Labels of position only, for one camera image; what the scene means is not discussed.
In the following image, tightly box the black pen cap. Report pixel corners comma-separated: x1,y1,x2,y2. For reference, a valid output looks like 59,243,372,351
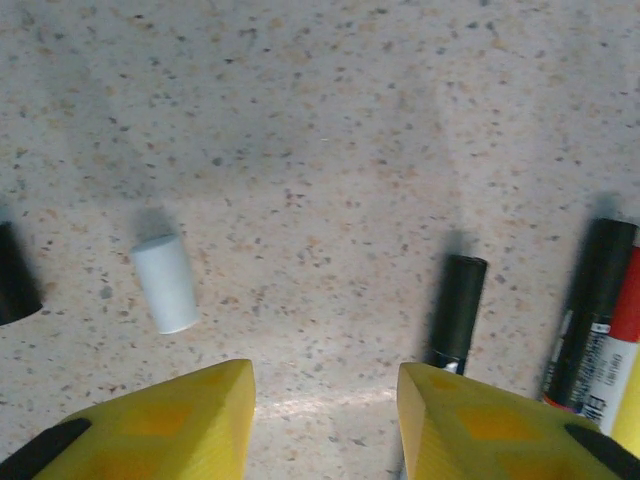
0,220,44,327

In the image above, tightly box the black cap white marker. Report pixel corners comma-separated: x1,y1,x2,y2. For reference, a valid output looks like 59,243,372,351
424,253,489,377

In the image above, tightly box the red cap white marker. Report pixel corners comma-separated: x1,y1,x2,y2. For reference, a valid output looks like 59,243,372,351
597,244,640,436

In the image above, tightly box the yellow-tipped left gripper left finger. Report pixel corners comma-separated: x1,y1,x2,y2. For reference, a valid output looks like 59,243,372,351
0,358,258,480

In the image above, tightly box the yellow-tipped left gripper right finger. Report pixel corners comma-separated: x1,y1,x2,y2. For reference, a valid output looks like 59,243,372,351
397,362,640,480

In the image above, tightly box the black marker with red ring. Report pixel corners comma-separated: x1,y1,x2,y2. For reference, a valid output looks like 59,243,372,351
541,217,639,436

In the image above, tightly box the white pen cap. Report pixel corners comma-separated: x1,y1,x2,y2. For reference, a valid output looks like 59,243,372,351
130,237,200,335

